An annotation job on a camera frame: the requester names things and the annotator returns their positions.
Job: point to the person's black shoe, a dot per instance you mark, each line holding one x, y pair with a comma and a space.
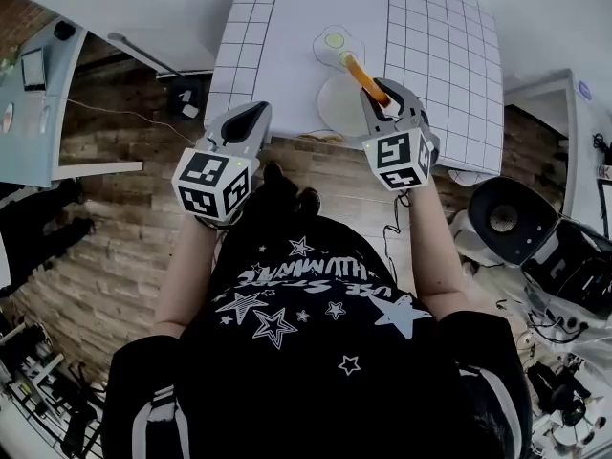
310, 201
279, 180

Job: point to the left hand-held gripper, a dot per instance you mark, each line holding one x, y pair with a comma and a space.
210, 184

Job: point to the person's black star-print shirt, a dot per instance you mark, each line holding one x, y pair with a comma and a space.
311, 376

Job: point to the white checked tablecloth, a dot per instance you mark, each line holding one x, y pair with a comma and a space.
430, 65

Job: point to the white robot with black head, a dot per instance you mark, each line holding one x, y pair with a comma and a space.
507, 218

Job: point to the person's right black shoe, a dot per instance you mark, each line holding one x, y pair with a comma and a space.
310, 201

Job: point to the black box with white shapes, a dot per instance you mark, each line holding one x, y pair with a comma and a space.
184, 101

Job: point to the black computer mouse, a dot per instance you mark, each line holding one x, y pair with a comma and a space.
64, 30

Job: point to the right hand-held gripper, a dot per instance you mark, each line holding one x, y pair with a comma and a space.
397, 158

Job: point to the person's left forearm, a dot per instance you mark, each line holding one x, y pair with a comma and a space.
186, 275

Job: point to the person's right forearm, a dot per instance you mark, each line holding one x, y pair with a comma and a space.
432, 256

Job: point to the person's left black shoe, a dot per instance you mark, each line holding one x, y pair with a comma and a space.
279, 180

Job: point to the blue-grey desk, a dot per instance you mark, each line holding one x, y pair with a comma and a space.
72, 127

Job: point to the white side table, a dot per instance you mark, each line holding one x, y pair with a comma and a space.
576, 160

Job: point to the white round plate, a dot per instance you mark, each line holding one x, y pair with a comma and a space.
339, 105

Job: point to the white cabinet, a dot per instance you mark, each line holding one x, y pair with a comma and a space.
143, 7

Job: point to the tablet with white screen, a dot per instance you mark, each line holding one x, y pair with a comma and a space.
33, 70

